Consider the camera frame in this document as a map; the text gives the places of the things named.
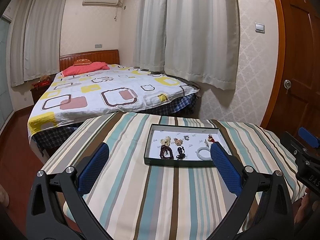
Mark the metal door lock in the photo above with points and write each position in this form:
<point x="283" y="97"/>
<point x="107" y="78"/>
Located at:
<point x="287" y="85"/>

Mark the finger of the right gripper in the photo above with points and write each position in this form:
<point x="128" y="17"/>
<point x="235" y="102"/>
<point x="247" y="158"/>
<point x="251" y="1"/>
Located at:
<point x="308" y="137"/>

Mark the orange cushion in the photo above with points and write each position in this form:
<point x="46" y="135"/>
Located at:
<point x="82" y="62"/>

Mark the dark wooden nightstand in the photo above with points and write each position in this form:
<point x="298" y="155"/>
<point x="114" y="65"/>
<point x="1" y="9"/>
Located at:
<point x="39" y="88"/>

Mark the wooden headboard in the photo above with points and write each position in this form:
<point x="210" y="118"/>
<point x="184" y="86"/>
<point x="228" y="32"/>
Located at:
<point x="108" y="56"/>

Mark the left window curtain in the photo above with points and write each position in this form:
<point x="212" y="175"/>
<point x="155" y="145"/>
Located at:
<point x="35" y="40"/>

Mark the frosted glass wardrobe door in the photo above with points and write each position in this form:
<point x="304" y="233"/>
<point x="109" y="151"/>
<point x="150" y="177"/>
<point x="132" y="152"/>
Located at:
<point x="5" y="100"/>

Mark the centre white curtain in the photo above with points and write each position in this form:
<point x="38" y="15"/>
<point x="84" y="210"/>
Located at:
<point x="151" y="35"/>

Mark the wall light switch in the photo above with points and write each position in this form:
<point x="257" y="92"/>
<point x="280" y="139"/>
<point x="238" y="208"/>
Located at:
<point x="259" y="28"/>

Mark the green jewelry tray box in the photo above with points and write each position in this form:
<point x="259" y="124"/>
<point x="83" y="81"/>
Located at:
<point x="163" y="141"/>

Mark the right white curtain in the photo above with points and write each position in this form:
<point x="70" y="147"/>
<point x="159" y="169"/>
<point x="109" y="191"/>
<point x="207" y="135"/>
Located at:
<point x="203" y="39"/>

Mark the right hand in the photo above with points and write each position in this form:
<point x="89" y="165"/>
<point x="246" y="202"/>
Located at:
<point x="309" y="201"/>

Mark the crystal rhinestone brooch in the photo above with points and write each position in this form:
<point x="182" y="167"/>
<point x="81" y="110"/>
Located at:
<point x="206" y="143"/>

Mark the white jade bangle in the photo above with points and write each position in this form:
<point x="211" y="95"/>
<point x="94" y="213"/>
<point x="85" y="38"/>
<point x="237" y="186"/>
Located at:
<point x="203" y="153"/>

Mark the black gourd pendant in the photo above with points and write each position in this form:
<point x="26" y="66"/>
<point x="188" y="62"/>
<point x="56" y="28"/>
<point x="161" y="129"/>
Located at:
<point x="181" y="153"/>

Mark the pink pillow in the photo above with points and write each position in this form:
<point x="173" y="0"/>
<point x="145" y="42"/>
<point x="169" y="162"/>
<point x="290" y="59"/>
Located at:
<point x="82" y="69"/>

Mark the bed with patterned quilt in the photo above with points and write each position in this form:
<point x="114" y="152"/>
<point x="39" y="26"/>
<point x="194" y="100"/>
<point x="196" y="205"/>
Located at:
<point x="73" y="99"/>

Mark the wooden door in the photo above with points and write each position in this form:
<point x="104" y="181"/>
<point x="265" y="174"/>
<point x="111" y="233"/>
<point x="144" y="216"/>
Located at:
<point x="298" y="61"/>

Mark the white curtain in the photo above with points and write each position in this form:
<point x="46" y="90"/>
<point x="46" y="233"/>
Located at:
<point x="151" y="35"/>
<point x="203" y="39"/>

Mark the striped tablecloth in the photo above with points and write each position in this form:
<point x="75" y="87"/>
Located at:
<point x="133" y="200"/>

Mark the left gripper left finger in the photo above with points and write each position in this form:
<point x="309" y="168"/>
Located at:
<point x="45" y="218"/>

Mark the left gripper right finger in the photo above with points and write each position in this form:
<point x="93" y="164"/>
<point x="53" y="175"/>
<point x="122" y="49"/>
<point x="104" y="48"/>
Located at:
<point x="262" y="208"/>

